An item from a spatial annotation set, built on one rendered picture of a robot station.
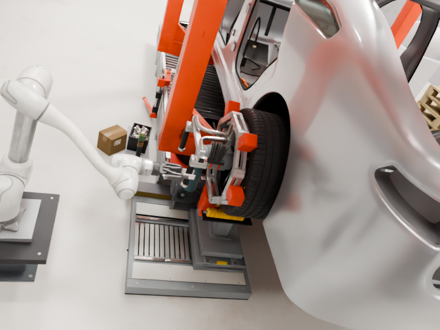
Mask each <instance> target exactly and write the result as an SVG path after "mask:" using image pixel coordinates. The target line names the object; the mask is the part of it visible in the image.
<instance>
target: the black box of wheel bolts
mask: <svg viewBox="0 0 440 330"><path fill-rule="evenodd" d="M151 130H152V127H150V126H146V125H142V124H138V123H135V122H134V124H133V126H132V129H131V131H130V134H129V136H128V144H127V148H126V149H128V150H131V151H137V147H138V139H139V134H145V141H144V144H143V147H142V150H141V153H144V154H145V152H146V150H147V146H148V142H149V138H150V135H151Z"/></svg>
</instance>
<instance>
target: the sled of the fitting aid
mask: <svg viewBox="0 0 440 330"><path fill-rule="evenodd" d="M195 212H196V209H194V208H191V209H190V210H189V214H188V218H189V232H190V239H191V252H192V265H193V270H211V271H221V272H238V273H243V271H244V270H245V268H246V262H245V259H244V256H243V257H242V258H241V259H235V258H226V257H212V256H203V255H200V246H199V240H198V229H197V224H196V213H195Z"/></svg>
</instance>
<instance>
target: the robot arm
mask: <svg viewBox="0 0 440 330"><path fill-rule="evenodd" d="M52 84H53V78H52V74H51V73H50V71H49V70H48V69H47V68H45V67H43V66H40V65H31V66H29V67H27V68H25V69H24V70H23V71H22V72H21V73H20V74H19V76H18V77H17V79H16V80H8V81H5V82H4V84H3V85H2V87H1V89H0V94H1V96H2V97H3V99H4V100H5V101H6V102H7V103H8V104H9V105H11V106H12V107H13V108H15V109H16V110H17V111H16V117H15V121H14V128H13V131H12V137H11V141H10V147H9V151H8V152H6V153H5V154H4V155H3V156H2V159H1V162H0V233H1V231H2V230H9V231H13V232H17V231H19V224H20V222H21V219H22V216H23V214H24V212H25V211H26V206H21V205H20V202H21V199H22V195H23V191H24V189H25V187H26V185H27V184H28V182H29V179H30V177H31V175H32V172H33V158H32V157H31V155H30V151H31V146H32V143H33V138H34V135H35V130H36V127H37V122H42V123H43V124H46V125H49V126H51V127H53V128H56V129H58V130H60V131H61V132H63V133H64V134H65V135H67V136H68V137H69V138H70V139H71V140H72V142H73V143H74V144H75V145H76V146H77V147H78V148H79V150H80V151H81V152H82V154H83V155H84V156H85V157H86V158H87V159H88V161H89V162H90V163H91V164H92V165H93V167H95V169H97V171H99V173H100V174H102V175H103V176H104V177H106V178H107V179H108V181H109V185H110V186H112V188H113V190H114V191H115V193H116V195H117V196H118V197H119V198H120V199H123V200H127V199H130V198H131V197H133V195H135V194H136V192H137V190H138V185H139V176H138V175H146V176H150V174H151V175H154V176H158V175H161V176H163V178H164V179H163V180H167V179H170V180H176V181H181V180H182V179H195V175H194V171H195V170H193V172H192V174H186V173H185V172H186V170H187V169H186V168H183V167H182V166H181V165H178V164H173V163H169V162H166V161H164V163H163V164H160V163H159V162H153V161H152V160H150V159H146V158H140V157H138V156H134V155H127V154H115V155H113V156H112V157H111V160H110V165H109V164H108V163H106V162H105V161H104V160H103V158H102V157H101V156H100V155H99V154H98V152H97V151H96V150H95V148H94V147H93V146H92V144H91V143H90V142H89V141H88V139H87V138H86V136H85V135H84V134H83V133H82V132H81V131H80V129H79V128H78V127H77V126H76V125H75V124H74V123H72V122H71V121H70V120H69V119H68V118H67V117H66V116H64V115H63V114H62V113H61V112H60V111H58V110H57V108H55V107H54V106H53V105H52V104H51V103H50V102H48V101H47V99H48V96H49V94H50V91H51V88H52ZM177 172H181V173H183V174H179V173H177Z"/></svg>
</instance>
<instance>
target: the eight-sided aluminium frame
mask: <svg viewBox="0 0 440 330"><path fill-rule="evenodd" d="M231 123H232V124H233V128H234V131H235V134H236V143H235V149H234V160H233V165H232V171H231V175H230V177H229V180H228V181H227V184H226V186H225V188H224V191H223V193H222V195H221V196H219V191H218V187H217V181H216V174H217V170H214V169H213V172H212V174H211V169H209V168H207V171H206V186H207V191H208V198H209V199H208V200H209V203H210V204H217V205H220V204H222V205H228V202H227V197H226V191H227V189H228V187H229V185H236V186H240V184H241V182H242V180H243V179H244V176H245V172H246V159H247V153H248V152H245V151H242V154H241V160H240V167H238V164H239V158H240V151H239V150H238V138H239V137H240V136H241V135H242V134H243V133H244V132H245V133H249V131H248V129H247V126H246V124H245V121H244V118H243V115H242V114H241V113H239V112H235V111H231V112H230V113H229V114H227V115H226V116H224V117H223V118H221V119H220V120H219V122H218V125H217V129H216V131H219V132H220V131H221V128H223V130H222V132H224V133H225V132H226V131H227V130H228V127H229V126H230V124H231ZM235 179H236V181H235V182H234V180H235ZM211 183H212V184H213V190H212V187H211ZM233 183H234V184H233ZM213 193H214V195H213Z"/></svg>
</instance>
